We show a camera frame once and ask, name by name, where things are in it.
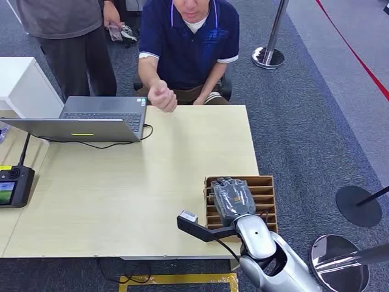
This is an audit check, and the red barrier belt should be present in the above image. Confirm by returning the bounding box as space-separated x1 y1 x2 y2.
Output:
314 0 389 102

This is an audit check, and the seated person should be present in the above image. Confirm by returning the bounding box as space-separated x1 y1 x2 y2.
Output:
138 0 240 113

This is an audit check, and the chrome stanchion post with base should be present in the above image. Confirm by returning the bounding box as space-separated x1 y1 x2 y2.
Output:
251 0 289 70

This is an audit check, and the smartphone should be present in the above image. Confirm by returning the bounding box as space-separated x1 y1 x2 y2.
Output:
108 24 124 43

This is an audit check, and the grey open laptop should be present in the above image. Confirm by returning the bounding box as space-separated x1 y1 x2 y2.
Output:
0 96 149 144

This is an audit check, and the yellow floor tape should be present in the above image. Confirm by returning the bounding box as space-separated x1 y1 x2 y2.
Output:
118 273 240 292

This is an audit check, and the black bracket wrist camera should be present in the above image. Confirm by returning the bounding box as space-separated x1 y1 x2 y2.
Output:
176 209 238 243

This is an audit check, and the black remote controller with screen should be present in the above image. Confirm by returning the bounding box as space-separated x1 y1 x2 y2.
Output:
0 133 35 209

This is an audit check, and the black laptop cable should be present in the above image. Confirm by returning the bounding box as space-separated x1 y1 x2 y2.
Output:
30 123 154 150

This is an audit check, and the white cabinet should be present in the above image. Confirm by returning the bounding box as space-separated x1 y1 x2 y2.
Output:
0 57 65 120

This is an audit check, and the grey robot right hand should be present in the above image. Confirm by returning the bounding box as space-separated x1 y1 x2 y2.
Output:
210 176 257 227

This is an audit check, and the seated person's right hand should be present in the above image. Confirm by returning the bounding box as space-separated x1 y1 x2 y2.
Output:
147 80 178 113

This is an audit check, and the standing person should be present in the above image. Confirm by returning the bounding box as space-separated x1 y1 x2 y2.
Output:
15 0 123 102

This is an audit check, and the black stanchion with flat base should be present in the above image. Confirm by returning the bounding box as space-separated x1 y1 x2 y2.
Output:
335 184 389 229

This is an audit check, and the standing person's hand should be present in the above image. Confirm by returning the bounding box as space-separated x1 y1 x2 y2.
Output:
103 0 123 30

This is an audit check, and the brown wooden slotted card holder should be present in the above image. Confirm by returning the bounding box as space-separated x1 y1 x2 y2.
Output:
204 175 278 243

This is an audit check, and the chrome stanchion with mirror base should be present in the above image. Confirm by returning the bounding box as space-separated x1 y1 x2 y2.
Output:
308 234 389 292

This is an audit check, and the black cable under table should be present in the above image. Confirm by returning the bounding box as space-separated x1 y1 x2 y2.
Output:
96 257 152 285

